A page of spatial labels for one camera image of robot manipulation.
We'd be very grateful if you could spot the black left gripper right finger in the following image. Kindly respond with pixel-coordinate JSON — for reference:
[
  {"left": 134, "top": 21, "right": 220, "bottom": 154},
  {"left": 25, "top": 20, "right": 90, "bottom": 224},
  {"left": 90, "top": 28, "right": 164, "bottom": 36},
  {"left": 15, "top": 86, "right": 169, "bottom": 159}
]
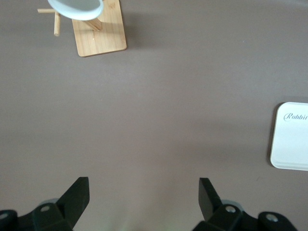
[{"left": 193, "top": 178, "right": 299, "bottom": 231}]

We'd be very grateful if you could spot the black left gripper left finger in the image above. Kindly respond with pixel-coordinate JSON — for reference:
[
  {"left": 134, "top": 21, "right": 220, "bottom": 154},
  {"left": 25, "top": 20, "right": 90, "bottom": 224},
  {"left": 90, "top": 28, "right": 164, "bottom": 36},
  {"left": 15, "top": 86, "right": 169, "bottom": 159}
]
[{"left": 0, "top": 177, "right": 90, "bottom": 231}]

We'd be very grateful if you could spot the white smiley face mug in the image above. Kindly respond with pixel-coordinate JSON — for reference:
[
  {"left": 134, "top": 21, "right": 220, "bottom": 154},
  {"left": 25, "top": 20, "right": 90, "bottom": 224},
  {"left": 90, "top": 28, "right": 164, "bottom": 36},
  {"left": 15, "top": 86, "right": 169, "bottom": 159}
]
[{"left": 47, "top": 0, "right": 105, "bottom": 21}]

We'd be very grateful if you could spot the cream tray with rabbit print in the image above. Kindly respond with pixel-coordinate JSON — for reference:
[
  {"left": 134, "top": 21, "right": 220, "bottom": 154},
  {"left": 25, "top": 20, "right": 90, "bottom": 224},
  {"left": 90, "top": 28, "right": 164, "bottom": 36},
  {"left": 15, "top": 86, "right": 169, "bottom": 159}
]
[{"left": 269, "top": 102, "right": 308, "bottom": 172}]

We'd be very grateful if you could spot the wooden cup rack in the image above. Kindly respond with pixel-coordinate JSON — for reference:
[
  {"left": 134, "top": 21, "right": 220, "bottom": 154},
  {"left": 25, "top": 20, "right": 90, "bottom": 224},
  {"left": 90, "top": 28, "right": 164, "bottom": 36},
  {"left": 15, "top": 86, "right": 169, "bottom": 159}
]
[{"left": 37, "top": 0, "right": 128, "bottom": 58}]

